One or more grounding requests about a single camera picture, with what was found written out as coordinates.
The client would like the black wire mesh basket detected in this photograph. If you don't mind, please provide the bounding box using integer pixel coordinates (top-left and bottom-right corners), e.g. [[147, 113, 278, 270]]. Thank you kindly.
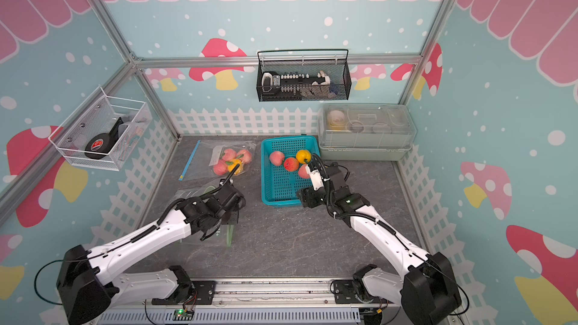
[[256, 49, 352, 102]]

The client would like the black tape roll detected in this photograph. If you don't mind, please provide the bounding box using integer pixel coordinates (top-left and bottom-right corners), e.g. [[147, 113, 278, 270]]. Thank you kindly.
[[84, 117, 124, 160]]

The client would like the teal plastic perforated basket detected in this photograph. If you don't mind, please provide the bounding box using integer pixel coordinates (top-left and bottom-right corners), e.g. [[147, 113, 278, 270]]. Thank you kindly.
[[260, 135, 320, 207]]

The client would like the pink peach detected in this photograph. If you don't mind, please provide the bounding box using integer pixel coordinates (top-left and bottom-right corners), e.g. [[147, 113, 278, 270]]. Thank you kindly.
[[298, 164, 310, 179], [212, 159, 229, 176], [269, 150, 285, 166], [236, 149, 252, 165], [221, 148, 237, 162]]

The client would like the clear acrylic wall bin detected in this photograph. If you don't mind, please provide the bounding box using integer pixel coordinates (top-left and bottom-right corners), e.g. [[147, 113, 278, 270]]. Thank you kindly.
[[48, 88, 152, 172]]

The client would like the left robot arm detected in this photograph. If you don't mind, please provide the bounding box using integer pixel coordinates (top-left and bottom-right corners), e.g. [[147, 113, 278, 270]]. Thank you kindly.
[[56, 178, 246, 324]]

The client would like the clear blue zipper bag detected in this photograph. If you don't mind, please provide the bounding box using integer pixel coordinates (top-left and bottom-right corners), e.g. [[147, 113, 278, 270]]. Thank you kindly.
[[179, 139, 257, 181]]

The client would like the clear plastic storage box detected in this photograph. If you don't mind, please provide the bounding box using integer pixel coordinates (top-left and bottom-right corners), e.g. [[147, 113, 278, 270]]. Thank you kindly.
[[318, 104, 417, 161]]

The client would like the yellow peach with leaf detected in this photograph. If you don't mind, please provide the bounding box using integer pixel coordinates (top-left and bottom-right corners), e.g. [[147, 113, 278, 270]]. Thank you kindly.
[[226, 159, 244, 176]]

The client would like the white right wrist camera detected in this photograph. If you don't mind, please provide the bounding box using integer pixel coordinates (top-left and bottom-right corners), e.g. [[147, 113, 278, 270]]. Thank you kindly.
[[309, 169, 325, 191]]

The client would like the clear bag green cartoon print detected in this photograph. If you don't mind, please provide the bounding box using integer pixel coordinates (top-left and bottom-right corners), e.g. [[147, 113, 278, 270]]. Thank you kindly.
[[173, 179, 237, 248]]

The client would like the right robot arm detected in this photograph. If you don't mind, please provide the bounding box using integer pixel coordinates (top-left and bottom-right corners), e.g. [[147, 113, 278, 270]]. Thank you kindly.
[[297, 160, 465, 324]]

